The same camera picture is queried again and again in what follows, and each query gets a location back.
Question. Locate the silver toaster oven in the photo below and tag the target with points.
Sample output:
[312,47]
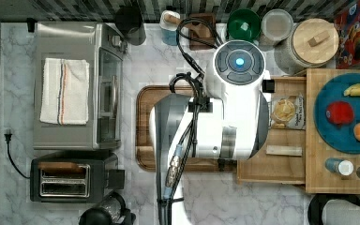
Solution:
[103,47]

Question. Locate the wooden drawer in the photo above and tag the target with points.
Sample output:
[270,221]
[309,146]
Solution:
[275,169]

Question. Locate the blue round plate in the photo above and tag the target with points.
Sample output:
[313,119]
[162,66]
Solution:
[341,137]

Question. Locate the green mug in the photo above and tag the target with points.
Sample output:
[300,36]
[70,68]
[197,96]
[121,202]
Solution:
[244,24]

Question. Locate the brown utensil holder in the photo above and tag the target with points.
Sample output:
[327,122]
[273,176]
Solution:
[203,33]

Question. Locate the wooden cutting board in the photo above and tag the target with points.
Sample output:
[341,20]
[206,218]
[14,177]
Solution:
[145,155]

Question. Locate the white striped folded towel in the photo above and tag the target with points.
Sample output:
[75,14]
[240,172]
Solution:
[65,92]

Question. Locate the black two-slot toaster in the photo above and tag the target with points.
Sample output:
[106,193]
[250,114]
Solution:
[99,176]

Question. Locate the red apple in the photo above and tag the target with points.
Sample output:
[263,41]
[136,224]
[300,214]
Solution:
[339,113]

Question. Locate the speckled jar wooden lid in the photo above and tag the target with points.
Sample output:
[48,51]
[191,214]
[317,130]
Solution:
[311,44]

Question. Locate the white paper towel roll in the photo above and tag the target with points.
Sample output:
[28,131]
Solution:
[340,212]

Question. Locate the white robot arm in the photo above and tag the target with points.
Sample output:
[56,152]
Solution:
[220,114]

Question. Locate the snack bag in drawer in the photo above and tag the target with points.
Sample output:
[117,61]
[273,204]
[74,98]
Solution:
[288,112]

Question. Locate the brown toast slice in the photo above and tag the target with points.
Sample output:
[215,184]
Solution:
[59,166]

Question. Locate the black paper towel holder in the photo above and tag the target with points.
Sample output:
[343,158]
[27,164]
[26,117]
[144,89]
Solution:
[319,201]

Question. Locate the glass french press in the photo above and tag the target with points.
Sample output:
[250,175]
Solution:
[112,210]

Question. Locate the Froot Loops cereal box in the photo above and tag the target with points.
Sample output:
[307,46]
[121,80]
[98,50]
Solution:
[348,27]

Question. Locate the blue salt shaker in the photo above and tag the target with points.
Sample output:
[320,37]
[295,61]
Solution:
[337,165]

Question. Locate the wooden block in drawer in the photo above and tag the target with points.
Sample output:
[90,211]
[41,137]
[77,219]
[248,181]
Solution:
[281,150]

